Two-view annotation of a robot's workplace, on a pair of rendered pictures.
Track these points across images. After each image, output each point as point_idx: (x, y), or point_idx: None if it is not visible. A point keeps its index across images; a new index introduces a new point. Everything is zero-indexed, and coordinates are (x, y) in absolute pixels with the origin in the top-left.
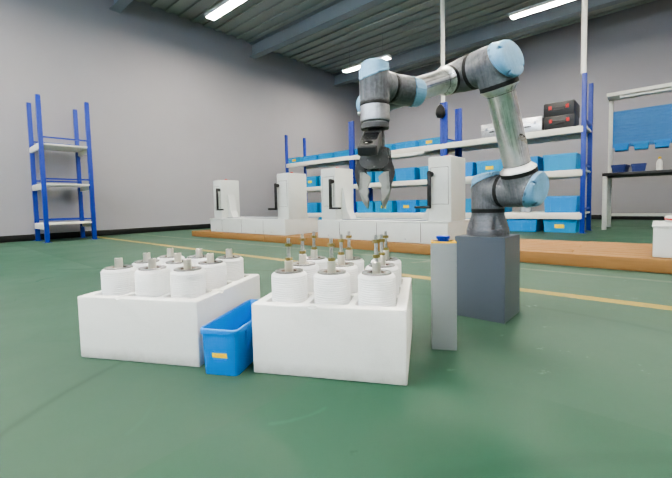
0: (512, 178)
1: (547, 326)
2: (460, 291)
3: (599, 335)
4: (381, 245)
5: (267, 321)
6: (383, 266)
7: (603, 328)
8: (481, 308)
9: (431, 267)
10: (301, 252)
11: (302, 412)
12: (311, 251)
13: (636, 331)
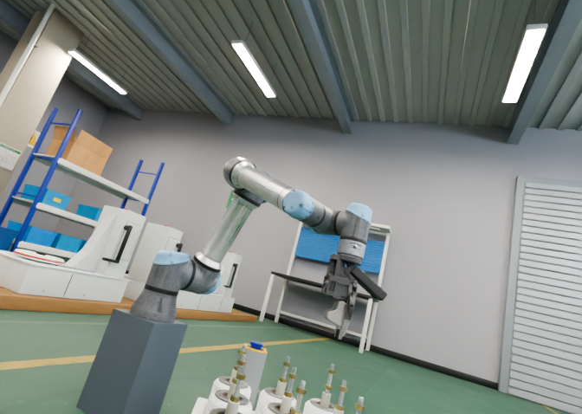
0: (216, 271)
1: (167, 404)
2: (134, 394)
3: (190, 397)
4: (287, 370)
5: None
6: (293, 395)
7: (174, 389)
8: (145, 408)
9: (260, 379)
10: (300, 413)
11: None
12: (238, 406)
13: (182, 384)
